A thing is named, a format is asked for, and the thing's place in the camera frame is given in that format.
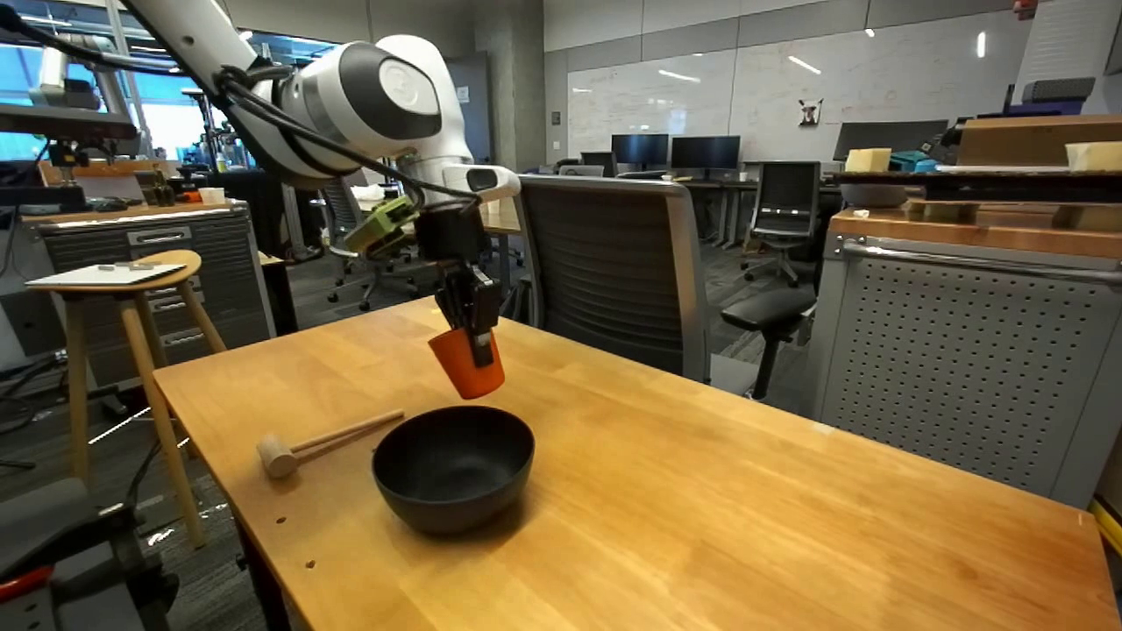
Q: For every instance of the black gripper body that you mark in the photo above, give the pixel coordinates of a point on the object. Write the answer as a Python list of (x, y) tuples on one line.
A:
[(465, 270)]

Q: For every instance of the orange cup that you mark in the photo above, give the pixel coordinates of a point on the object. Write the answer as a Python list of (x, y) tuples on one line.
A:
[(472, 377)]

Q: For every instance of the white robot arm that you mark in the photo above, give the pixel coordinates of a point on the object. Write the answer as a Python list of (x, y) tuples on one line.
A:
[(374, 94)]

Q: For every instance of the black bowl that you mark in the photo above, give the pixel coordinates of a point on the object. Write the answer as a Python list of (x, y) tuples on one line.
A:
[(453, 469)]

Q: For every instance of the grey mesh office chair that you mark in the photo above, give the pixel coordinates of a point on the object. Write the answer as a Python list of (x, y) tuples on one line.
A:
[(607, 276)]

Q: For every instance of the wooden mallet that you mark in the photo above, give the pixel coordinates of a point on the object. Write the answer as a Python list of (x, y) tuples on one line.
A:
[(307, 447)]

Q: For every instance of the small black computer monitor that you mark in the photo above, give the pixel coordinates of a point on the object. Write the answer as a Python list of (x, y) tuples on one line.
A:
[(707, 155), (640, 152)]

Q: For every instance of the grey drawer cabinet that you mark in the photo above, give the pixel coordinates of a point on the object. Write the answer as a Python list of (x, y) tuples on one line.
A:
[(152, 267)]

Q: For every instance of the black office chair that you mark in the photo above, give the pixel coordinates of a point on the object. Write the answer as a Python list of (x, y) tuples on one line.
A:
[(778, 267)]

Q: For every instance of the wooden stool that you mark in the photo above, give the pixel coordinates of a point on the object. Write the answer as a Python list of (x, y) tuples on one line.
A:
[(129, 339)]

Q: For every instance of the white paper sheet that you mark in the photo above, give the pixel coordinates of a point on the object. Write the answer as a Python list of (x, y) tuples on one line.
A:
[(107, 276)]

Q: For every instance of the beige foam block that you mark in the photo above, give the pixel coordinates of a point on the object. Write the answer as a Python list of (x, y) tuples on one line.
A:
[(1094, 155), (866, 161)]

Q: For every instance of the wide black computer monitor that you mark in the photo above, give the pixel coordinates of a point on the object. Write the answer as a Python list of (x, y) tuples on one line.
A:
[(890, 142)]

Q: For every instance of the black equipment base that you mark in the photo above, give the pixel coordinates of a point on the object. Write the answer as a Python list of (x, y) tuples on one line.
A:
[(82, 572)]

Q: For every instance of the grey perforated metal panel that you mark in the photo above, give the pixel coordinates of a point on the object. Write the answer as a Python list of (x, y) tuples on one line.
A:
[(969, 364)]

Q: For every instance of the wooden shelf board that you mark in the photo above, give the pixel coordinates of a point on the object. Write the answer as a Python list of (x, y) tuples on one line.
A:
[(984, 231)]

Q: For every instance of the large wooden box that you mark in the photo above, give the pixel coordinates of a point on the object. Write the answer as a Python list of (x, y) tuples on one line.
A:
[(1028, 142)]

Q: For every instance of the green wrist camera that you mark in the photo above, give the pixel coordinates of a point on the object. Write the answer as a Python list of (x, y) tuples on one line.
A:
[(381, 227)]

